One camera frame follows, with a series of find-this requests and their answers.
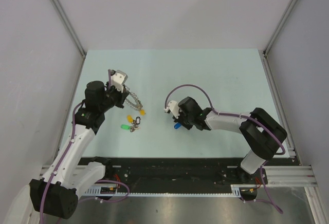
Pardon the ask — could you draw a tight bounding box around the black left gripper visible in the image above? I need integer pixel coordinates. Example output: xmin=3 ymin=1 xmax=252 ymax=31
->
xmin=99 ymin=81 xmax=129 ymax=112

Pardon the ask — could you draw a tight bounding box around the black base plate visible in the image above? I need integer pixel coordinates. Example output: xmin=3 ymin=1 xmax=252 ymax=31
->
xmin=79 ymin=156 xmax=301 ymax=193

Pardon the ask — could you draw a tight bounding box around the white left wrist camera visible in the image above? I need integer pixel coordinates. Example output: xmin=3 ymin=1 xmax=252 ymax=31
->
xmin=111 ymin=70 xmax=128 ymax=92

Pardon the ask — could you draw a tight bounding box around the black tag key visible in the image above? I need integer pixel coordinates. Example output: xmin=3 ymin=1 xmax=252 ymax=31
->
xmin=130 ymin=117 xmax=141 ymax=128

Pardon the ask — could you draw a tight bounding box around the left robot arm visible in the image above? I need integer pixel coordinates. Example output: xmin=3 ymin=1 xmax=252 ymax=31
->
xmin=29 ymin=81 xmax=129 ymax=223

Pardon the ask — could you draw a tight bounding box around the right aluminium frame post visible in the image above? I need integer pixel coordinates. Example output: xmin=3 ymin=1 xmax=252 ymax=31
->
xmin=262 ymin=0 xmax=299 ymax=56

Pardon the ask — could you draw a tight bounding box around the blue tag key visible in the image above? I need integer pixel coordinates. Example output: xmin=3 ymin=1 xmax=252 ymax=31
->
xmin=174 ymin=123 xmax=181 ymax=129

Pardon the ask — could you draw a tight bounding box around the left aluminium frame post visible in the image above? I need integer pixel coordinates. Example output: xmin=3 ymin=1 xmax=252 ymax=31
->
xmin=50 ymin=0 xmax=86 ymax=59

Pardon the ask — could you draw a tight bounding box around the aluminium rail right side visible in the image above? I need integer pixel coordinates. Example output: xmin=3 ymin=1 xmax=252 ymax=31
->
xmin=259 ymin=50 xmax=297 ymax=158

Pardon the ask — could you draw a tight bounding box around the steel disc with key rings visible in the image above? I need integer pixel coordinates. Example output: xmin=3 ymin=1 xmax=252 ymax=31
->
xmin=125 ymin=86 xmax=143 ymax=111

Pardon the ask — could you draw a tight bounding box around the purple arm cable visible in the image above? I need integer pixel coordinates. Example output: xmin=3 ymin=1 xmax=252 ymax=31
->
xmin=38 ymin=69 xmax=131 ymax=221
xmin=163 ymin=84 xmax=286 ymax=157

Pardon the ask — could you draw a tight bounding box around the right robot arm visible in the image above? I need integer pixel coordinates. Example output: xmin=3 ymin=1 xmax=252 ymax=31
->
xmin=164 ymin=97 xmax=287 ymax=183

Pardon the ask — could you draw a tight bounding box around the white slotted cable duct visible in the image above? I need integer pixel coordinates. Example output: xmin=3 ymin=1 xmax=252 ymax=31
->
xmin=83 ymin=185 xmax=241 ymax=198

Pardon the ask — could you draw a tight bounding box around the loose yellow tag key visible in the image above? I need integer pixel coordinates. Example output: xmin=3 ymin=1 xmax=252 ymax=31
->
xmin=127 ymin=115 xmax=134 ymax=123

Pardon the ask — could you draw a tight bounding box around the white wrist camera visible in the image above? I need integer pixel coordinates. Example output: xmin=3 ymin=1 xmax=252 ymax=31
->
xmin=111 ymin=70 xmax=128 ymax=92
xmin=164 ymin=101 xmax=180 ymax=119

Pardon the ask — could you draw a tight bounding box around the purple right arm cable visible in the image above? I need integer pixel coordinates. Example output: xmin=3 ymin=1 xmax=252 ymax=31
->
xmin=163 ymin=84 xmax=286 ymax=157

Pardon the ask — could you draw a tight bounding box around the aluminium frame post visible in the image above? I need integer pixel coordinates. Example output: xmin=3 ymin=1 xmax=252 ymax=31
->
xmin=50 ymin=0 xmax=86 ymax=59
xmin=262 ymin=0 xmax=299 ymax=56

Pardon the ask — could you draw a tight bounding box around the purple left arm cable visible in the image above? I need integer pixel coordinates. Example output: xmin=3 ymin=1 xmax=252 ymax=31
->
xmin=38 ymin=69 xmax=131 ymax=221

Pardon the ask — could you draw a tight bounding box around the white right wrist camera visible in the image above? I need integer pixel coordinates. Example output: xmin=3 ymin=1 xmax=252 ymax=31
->
xmin=164 ymin=101 xmax=180 ymax=119

